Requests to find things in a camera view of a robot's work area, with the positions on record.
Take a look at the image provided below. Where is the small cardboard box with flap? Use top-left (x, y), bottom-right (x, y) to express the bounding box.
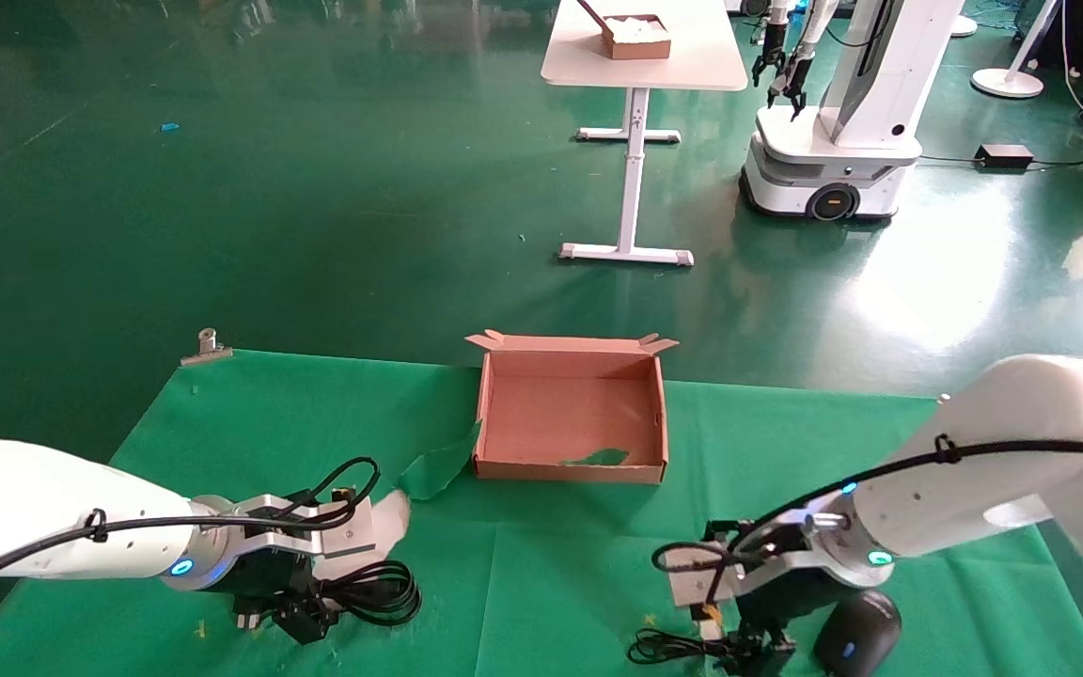
top-left (576, 0), bottom-right (673, 62)

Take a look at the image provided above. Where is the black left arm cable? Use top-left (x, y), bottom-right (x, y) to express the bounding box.
top-left (0, 457), bottom-right (384, 604)

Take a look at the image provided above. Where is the white wheeled background robot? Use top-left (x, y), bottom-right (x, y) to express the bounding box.
top-left (738, 0), bottom-right (966, 225)

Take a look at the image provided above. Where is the black adapter floor cable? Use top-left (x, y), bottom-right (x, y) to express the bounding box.
top-left (918, 146), bottom-right (1083, 173)

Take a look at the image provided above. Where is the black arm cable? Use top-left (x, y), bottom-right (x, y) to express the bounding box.
top-left (0, 457), bottom-right (384, 604)
top-left (651, 433), bottom-right (1083, 608)

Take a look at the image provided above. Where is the green table cloth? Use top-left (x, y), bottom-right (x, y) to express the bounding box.
top-left (0, 350), bottom-right (1083, 677)

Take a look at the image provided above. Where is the black power adapter brick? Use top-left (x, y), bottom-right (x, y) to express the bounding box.
top-left (976, 142), bottom-right (1035, 172)

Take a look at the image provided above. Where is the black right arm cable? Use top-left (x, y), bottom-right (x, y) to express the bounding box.
top-left (651, 433), bottom-right (1083, 608)

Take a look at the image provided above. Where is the white round stand base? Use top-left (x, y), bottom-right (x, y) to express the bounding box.
top-left (970, 0), bottom-right (1065, 100)

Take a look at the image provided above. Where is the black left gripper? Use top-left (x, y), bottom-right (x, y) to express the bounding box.
top-left (220, 548), bottom-right (347, 646)

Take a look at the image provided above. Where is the black USB cable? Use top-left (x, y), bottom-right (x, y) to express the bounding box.
top-left (626, 627), bottom-right (740, 672)

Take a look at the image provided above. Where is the black computer mouse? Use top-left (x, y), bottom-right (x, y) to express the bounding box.
top-left (813, 589), bottom-right (903, 677)

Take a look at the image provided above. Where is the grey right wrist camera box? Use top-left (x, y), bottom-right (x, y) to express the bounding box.
top-left (665, 543), bottom-right (741, 610)

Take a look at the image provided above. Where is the black power cable with plug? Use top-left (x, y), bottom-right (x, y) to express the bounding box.
top-left (235, 560), bottom-right (423, 631)

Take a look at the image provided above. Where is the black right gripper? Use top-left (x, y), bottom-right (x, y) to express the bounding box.
top-left (718, 568), bottom-right (845, 677)

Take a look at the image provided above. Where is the background robot arm with gripper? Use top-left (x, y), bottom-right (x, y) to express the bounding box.
top-left (752, 0), bottom-right (793, 88)
top-left (766, 0), bottom-right (840, 122)

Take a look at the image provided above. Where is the white height-adjustable table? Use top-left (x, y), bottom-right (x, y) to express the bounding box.
top-left (541, 0), bottom-right (749, 268)

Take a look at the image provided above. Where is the open brown cardboard box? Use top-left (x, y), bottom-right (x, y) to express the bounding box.
top-left (464, 329), bottom-right (680, 485)

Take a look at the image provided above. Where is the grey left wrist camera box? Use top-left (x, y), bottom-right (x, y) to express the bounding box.
top-left (310, 490), bottom-right (381, 559)

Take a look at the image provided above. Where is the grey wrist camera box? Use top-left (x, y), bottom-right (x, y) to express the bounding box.
top-left (665, 543), bottom-right (741, 610)
top-left (310, 490), bottom-right (381, 559)

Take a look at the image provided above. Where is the white packing material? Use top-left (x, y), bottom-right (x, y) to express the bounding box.
top-left (608, 14), bottom-right (670, 41)

